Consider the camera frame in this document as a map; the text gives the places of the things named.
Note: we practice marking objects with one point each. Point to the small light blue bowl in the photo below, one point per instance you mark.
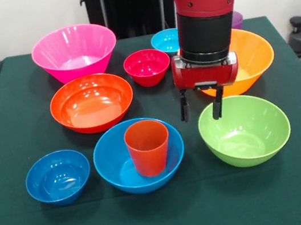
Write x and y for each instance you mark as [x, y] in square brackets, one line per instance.
[164, 42]

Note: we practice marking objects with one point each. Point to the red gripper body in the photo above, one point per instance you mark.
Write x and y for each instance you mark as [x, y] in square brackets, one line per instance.
[205, 76]

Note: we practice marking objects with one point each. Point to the large orange bowl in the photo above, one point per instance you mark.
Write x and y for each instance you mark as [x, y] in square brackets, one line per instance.
[253, 52]

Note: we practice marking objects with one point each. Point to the purple translucent cup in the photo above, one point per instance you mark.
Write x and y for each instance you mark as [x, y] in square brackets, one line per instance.
[238, 20]

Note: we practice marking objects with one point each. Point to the medium light blue bowl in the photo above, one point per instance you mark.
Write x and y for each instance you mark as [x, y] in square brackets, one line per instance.
[110, 165]

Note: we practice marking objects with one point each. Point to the large pink bowl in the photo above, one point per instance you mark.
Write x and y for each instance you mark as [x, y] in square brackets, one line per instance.
[70, 45]

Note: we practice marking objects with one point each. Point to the green bowl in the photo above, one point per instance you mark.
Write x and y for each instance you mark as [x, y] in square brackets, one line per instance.
[243, 131]

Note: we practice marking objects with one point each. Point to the wide red-orange bowl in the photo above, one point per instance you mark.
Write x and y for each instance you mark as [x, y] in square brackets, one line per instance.
[91, 105]

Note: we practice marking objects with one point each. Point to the small dark blue bowl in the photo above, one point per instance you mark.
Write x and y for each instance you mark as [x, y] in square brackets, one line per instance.
[57, 177]

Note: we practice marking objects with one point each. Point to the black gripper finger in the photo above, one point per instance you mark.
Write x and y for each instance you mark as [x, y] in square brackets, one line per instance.
[185, 111]
[217, 108]

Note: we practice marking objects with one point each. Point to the small crimson bowl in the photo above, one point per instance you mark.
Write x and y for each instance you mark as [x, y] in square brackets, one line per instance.
[145, 64]

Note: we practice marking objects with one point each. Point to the red-orange plastic cup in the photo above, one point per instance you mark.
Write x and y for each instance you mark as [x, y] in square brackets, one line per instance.
[148, 153]

